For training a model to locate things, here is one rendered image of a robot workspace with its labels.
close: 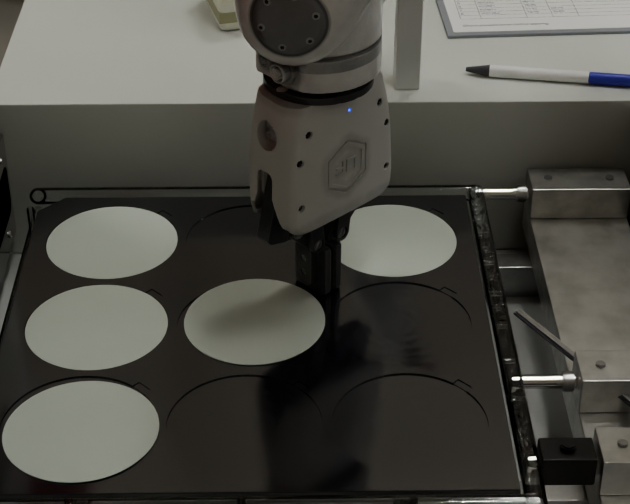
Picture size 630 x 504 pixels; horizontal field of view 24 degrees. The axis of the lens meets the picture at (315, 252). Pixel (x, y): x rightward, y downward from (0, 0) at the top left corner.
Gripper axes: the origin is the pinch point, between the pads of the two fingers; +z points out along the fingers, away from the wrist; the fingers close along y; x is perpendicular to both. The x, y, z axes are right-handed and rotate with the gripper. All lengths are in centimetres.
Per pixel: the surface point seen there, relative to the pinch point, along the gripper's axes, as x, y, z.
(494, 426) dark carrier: -19.5, -2.8, 2.0
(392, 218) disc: 2.4, 10.5, 2.0
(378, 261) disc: -1.0, 5.4, 2.0
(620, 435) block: -26.1, 1.6, 1.2
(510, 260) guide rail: -3.5, 18.5, 7.0
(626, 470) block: -28.0, -0.2, 1.8
